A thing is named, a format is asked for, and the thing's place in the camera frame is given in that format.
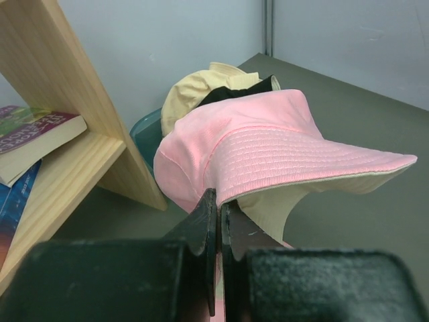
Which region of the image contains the black hat in basin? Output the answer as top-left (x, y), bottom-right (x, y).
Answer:
top-left (197, 75), bottom-right (281, 107)

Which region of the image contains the beige bucket hat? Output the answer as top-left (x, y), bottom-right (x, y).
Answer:
top-left (161, 62), bottom-right (262, 136)

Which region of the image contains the green purple paperback book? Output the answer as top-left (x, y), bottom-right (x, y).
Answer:
top-left (1, 105), bottom-right (87, 187)

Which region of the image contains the teal plastic basin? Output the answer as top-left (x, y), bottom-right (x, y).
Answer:
top-left (130, 109), bottom-right (163, 175)

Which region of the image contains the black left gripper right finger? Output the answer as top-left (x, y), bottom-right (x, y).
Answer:
top-left (220, 202), bottom-right (428, 321)

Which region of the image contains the blue orange paperback book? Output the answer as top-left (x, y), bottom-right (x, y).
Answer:
top-left (0, 160), bottom-right (42, 267)

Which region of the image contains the wooden bookshelf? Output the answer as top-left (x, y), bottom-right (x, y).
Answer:
top-left (1, 1), bottom-right (166, 289)

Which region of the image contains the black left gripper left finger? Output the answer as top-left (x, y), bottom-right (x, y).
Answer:
top-left (19, 189), bottom-right (217, 321)

